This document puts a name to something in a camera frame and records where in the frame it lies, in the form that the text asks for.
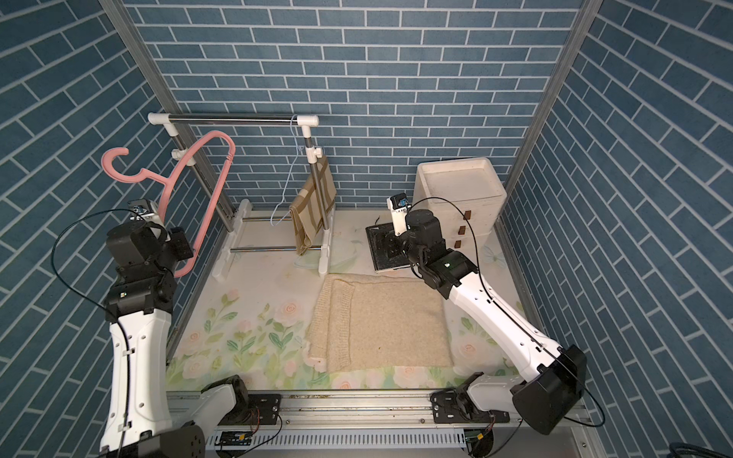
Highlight beige knitted cloth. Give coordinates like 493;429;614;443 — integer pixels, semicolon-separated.
307;274;452;373

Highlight brown plaid scarf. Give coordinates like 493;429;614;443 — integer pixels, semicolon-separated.
289;158;337;256

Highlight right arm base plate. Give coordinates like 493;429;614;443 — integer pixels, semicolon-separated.
429;389;510;424

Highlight metal clothes rack white joints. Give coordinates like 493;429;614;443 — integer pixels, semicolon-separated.
148;113;336;282

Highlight white three-drawer cabinet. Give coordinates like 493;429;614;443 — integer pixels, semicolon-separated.
412;158;507;260

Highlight small black controller board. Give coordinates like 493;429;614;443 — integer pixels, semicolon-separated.
215;431;254;448

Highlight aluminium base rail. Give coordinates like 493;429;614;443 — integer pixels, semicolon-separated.
108;388;602;453

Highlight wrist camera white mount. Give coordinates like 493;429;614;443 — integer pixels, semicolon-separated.
128;198;162;225
387;193;410;237

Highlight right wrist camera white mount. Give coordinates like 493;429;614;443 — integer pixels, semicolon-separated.
387;193;410;237

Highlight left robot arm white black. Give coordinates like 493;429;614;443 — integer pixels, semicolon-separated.
99;219;253;457

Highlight pink plastic hanger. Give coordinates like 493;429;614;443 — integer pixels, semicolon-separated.
100;130;237;280

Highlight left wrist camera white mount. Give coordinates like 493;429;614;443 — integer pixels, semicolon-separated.
128;198;162;225

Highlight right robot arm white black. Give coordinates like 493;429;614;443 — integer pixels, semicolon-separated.
391;207;587;435

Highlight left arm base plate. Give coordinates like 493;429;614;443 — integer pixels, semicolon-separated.
219;393;283;426

